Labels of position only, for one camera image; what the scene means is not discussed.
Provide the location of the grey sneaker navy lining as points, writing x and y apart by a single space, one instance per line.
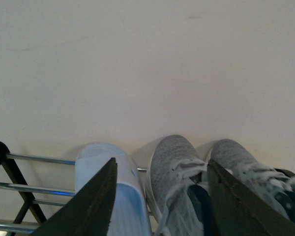
177 190
274 187

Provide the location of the black metal shoe rack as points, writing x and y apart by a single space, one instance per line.
30 216

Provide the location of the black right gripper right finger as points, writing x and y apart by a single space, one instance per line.
240 212

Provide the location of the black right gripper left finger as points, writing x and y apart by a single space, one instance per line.
89 212

